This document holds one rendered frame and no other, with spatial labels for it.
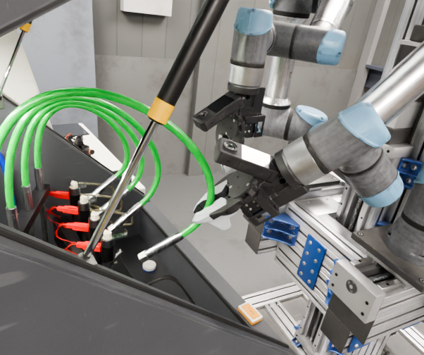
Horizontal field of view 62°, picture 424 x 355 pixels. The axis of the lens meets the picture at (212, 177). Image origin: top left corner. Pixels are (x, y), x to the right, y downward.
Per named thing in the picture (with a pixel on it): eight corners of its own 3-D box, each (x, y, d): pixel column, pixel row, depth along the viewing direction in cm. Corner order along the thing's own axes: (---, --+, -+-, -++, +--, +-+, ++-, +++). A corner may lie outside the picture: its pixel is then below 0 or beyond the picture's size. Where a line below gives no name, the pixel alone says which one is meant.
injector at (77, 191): (91, 251, 101) (89, 187, 92) (74, 256, 98) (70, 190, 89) (89, 245, 103) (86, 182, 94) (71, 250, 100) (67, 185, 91)
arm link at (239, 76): (244, 68, 71) (221, 60, 77) (241, 91, 73) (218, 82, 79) (271, 68, 75) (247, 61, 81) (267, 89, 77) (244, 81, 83)
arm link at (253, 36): (279, 11, 74) (270, 10, 67) (269, 65, 79) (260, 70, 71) (243, 7, 76) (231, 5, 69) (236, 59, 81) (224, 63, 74)
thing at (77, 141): (100, 158, 134) (100, 145, 131) (71, 163, 128) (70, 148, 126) (82, 138, 150) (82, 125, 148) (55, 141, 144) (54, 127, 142)
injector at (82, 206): (101, 268, 95) (100, 201, 86) (83, 273, 93) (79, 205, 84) (98, 261, 97) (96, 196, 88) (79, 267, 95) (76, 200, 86)
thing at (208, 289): (270, 389, 80) (284, 341, 73) (256, 400, 77) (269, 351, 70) (148, 239, 123) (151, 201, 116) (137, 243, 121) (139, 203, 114)
